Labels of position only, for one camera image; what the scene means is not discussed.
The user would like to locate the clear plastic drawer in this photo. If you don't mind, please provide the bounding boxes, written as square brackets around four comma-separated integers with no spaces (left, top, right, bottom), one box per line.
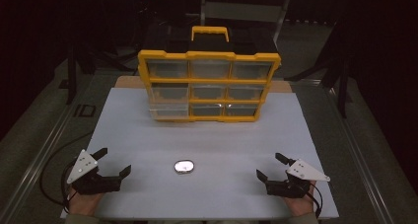
[148,100,190,121]

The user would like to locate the set of clear organizer drawers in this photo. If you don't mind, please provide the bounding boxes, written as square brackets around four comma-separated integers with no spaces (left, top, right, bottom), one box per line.
[145,59,275,118]

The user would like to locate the yellow black organizer cabinet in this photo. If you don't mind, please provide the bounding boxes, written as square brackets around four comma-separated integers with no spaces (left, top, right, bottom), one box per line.
[137,26,282,123]

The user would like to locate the small oval silver metal object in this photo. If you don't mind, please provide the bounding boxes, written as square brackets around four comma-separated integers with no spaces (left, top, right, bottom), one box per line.
[174,159,195,175]

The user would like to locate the person's right hand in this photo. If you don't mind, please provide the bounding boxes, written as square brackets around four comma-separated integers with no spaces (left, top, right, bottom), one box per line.
[283,182,318,218]

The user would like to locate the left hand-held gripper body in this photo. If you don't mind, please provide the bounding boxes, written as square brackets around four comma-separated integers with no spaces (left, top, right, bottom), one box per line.
[66,149,122,195]

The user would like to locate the black cable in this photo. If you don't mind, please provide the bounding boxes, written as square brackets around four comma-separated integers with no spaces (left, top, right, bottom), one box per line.
[308,183,324,219]
[39,130,95,215]

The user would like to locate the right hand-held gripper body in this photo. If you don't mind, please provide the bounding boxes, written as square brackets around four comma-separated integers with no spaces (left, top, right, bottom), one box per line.
[264,158,331,199]

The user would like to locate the person's left hand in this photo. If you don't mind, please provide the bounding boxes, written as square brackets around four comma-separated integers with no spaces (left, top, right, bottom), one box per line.
[68,192,104,216]

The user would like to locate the black metal stand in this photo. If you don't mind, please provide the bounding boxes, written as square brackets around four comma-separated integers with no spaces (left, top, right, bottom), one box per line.
[58,40,132,106]
[285,18,354,119]

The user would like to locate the aluminium rail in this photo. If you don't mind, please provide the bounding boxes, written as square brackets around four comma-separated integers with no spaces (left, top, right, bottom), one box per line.
[289,79,397,224]
[0,73,109,224]

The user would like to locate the black rectangular floor bracket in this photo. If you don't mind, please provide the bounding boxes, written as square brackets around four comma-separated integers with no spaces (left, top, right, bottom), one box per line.
[73,103,98,118]

